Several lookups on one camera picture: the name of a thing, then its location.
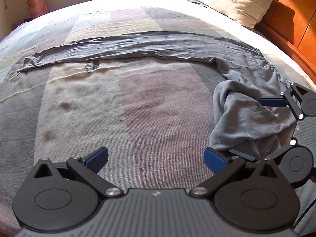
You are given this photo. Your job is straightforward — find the wooden headboard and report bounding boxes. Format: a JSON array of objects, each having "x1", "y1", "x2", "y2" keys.
[{"x1": 243, "y1": 0, "x2": 316, "y2": 80}]

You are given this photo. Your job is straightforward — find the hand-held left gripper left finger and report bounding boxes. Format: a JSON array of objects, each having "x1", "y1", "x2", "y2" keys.
[{"x1": 26, "y1": 146, "x2": 124, "y2": 199}]

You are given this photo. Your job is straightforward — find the beige printed pillow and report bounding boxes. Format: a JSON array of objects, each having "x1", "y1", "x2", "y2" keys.
[{"x1": 185, "y1": 0, "x2": 280, "y2": 28}]

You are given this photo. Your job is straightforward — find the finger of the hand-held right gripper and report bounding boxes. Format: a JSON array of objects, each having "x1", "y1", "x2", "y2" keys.
[
  {"x1": 259, "y1": 81, "x2": 316, "y2": 120},
  {"x1": 228, "y1": 139, "x2": 298, "y2": 165}
]

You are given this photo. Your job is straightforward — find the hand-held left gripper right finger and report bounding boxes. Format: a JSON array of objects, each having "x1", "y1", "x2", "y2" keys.
[{"x1": 189, "y1": 147, "x2": 288, "y2": 199}]

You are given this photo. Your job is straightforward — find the grey pants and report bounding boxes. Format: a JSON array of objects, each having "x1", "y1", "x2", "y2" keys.
[{"x1": 17, "y1": 31, "x2": 307, "y2": 164}]

